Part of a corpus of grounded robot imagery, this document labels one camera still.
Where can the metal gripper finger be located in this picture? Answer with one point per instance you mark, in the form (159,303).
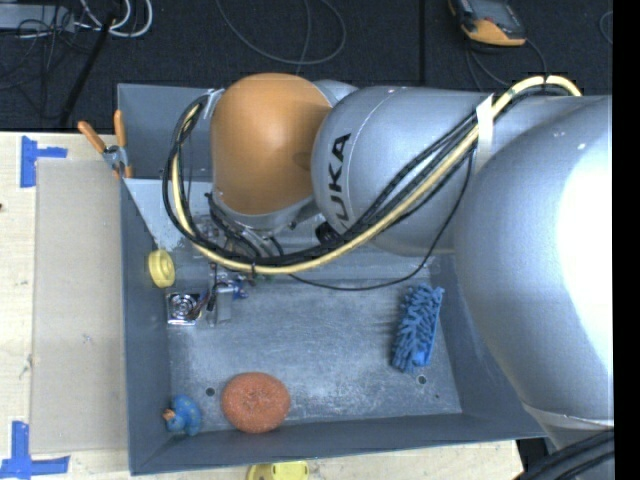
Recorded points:
(182,309)
(222,308)

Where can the orange round scrubber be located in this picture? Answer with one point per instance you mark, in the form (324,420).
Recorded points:
(255,402)

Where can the blue toy duck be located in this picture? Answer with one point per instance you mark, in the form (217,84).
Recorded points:
(184,414)

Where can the grey metal bin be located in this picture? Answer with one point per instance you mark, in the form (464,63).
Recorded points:
(325,338)

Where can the pale wood board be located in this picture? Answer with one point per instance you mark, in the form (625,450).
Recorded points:
(75,293)

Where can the blue bristly brush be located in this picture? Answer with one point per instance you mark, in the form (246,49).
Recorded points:
(417,328)

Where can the black cylinder on white bracket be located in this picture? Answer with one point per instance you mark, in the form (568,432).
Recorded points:
(327,233)

